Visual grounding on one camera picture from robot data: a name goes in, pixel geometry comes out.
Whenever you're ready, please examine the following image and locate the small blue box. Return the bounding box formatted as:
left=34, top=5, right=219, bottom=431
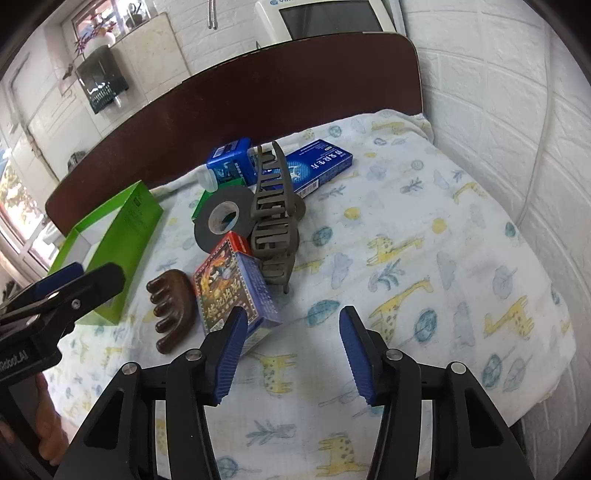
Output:
left=206, top=137, right=259, bottom=188

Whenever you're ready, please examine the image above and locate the dark wall-mounted box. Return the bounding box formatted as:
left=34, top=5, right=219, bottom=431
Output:
left=75, top=46, right=130, bottom=115

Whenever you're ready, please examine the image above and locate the green cardboard box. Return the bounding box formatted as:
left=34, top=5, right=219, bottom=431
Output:
left=46, top=180, right=164, bottom=326

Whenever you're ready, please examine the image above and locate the dark brown wooden headboard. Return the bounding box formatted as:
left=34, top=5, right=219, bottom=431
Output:
left=45, top=32, right=424, bottom=236

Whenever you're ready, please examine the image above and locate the brown wooden massage comb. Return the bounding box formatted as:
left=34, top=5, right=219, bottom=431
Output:
left=146, top=270, right=200, bottom=356

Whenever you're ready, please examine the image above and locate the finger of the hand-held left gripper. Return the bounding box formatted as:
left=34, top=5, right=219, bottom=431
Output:
left=0, top=262, right=86, bottom=320
left=27, top=262, right=127, bottom=343

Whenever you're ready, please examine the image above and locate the grey hair claw clip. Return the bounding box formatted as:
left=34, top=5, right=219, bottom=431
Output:
left=247, top=141, right=306, bottom=295

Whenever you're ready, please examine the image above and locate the long blue medicine box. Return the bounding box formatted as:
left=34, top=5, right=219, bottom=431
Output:
left=249, top=138, right=354, bottom=198

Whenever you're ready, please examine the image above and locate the white wall cable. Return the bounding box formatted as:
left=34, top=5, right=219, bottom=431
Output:
left=516, top=28, right=556, bottom=223

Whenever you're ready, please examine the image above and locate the small window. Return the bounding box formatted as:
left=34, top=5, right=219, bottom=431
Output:
left=71, top=0, right=160, bottom=49

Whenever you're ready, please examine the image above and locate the giraffe printed blanket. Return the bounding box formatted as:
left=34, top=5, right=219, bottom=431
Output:
left=60, top=108, right=575, bottom=480

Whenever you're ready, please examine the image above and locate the large window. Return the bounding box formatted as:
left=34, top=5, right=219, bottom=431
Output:
left=0, top=138, right=62, bottom=278

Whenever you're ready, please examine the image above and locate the small green box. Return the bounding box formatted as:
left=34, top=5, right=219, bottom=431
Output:
left=191, top=189, right=213, bottom=225

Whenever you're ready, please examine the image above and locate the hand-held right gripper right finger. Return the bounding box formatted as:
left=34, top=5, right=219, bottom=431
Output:
left=338, top=305, right=539, bottom=480

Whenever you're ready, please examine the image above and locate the grey tape roll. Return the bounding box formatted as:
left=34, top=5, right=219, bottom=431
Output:
left=194, top=187, right=257, bottom=254

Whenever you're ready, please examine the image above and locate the white vase with flowers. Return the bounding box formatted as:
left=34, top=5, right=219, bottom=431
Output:
left=73, top=13, right=117, bottom=60

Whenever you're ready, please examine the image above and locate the person's left hand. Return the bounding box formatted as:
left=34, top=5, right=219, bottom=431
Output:
left=36, top=373, right=71, bottom=467

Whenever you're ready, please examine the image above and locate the beige stone panel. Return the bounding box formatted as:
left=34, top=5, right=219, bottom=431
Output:
left=115, top=13, right=191, bottom=103

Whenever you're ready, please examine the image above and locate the colourful playing card box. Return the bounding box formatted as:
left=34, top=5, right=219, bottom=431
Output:
left=193, top=232, right=283, bottom=356

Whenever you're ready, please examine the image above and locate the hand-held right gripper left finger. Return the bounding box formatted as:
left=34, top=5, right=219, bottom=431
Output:
left=54, top=305, right=250, bottom=480

